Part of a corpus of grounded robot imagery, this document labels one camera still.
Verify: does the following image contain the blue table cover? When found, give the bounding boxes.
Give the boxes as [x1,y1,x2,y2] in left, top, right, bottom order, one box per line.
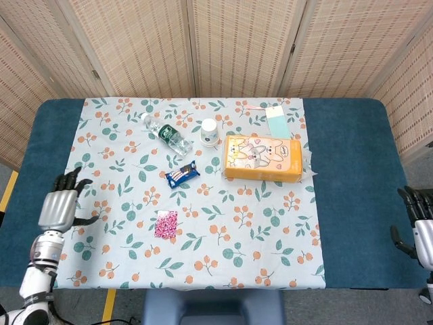
[0,97,429,291]

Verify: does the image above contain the floral printed tablecloth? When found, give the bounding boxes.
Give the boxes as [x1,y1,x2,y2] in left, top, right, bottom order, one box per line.
[32,97,326,291]

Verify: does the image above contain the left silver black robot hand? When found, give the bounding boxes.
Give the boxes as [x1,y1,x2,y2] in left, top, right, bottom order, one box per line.
[37,166,99,234]

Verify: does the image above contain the teal paper tag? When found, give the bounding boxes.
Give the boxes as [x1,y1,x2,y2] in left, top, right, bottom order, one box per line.
[265,104,292,139]

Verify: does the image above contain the woven folding screen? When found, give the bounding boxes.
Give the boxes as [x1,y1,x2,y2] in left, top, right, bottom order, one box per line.
[0,0,433,170]

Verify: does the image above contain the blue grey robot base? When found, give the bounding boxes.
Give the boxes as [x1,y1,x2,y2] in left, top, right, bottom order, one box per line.
[141,289,287,325]

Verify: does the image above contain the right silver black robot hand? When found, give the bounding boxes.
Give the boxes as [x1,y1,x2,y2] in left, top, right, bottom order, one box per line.
[390,185,433,268]

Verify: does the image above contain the clear plastic water bottle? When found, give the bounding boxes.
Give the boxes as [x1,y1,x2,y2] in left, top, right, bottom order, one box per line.
[141,112,193,157]

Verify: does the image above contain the orange cartoon tissue pack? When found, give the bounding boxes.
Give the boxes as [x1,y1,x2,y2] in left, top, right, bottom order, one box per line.
[221,134,319,184]

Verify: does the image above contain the pink patterned card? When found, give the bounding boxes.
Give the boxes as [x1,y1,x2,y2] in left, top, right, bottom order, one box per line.
[154,209,179,240]

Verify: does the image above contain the blue cookie packet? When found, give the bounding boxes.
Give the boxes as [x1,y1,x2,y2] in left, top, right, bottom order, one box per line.
[164,160,201,190]

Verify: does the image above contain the white floral paper cup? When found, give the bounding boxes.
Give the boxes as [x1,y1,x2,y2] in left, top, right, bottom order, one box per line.
[199,118,219,148]

